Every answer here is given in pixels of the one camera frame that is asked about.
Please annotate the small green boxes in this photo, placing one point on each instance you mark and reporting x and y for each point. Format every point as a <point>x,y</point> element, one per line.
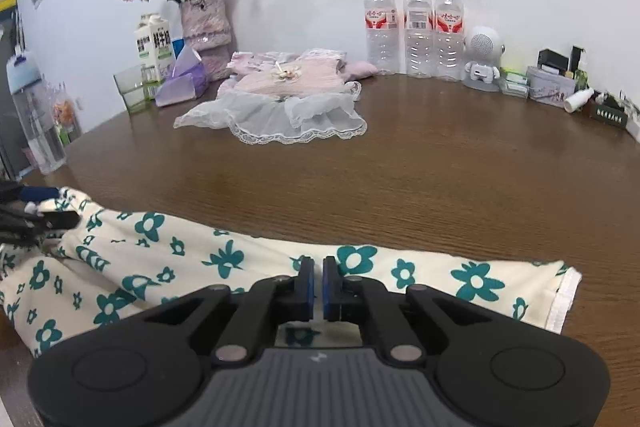
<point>515,83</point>

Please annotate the large clear bottle blue lid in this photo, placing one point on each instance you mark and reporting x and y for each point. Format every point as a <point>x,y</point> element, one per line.
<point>35,117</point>

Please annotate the white robot speaker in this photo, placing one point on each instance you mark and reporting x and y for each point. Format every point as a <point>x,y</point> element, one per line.
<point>484,52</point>

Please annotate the black cosmetic bottle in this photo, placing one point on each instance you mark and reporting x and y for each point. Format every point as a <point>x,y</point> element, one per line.
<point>577,57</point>

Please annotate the black boxes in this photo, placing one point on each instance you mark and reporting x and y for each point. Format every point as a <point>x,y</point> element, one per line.
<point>552,61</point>

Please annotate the small green bottle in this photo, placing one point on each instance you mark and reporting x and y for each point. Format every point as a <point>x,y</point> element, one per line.
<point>582,79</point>

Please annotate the white milk carton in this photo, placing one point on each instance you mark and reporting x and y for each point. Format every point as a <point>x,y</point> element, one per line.
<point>155,47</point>

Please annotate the grey printed tin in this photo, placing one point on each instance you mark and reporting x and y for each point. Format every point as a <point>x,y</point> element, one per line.
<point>550,87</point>

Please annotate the green tinted drinking glass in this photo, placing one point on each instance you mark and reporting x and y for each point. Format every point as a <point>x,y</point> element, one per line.
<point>131,89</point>

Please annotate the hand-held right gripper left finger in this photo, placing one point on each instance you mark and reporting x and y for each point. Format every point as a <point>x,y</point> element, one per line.
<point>309,289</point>

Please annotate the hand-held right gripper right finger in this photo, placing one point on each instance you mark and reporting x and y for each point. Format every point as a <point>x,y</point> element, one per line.
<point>328,291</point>

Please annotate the white charger block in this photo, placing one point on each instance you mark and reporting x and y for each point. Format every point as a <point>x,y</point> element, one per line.
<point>632,117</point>

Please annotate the purple tissue pack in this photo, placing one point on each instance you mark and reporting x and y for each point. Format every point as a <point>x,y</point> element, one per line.
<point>185,79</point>

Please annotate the small white bottle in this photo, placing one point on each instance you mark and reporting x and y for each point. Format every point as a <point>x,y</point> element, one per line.
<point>579,100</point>

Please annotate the cream teal floral dress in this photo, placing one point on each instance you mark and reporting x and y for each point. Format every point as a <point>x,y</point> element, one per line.
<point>200,252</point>

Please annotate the pink knit covered vase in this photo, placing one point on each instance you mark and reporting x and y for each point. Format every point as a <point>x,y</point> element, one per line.
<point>206,27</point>

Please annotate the pink floral garment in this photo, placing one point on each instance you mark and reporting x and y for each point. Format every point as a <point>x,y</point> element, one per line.
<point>360,69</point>

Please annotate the pink knit tulle dress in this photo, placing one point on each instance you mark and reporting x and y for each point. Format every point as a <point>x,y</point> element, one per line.
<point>300,79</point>

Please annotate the clear water bottle red label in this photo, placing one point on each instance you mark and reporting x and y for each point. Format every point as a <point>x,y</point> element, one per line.
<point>418,42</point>
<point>449,44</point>
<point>381,37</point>

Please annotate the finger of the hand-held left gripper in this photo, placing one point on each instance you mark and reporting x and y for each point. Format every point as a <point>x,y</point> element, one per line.
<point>40,222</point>
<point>32,194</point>

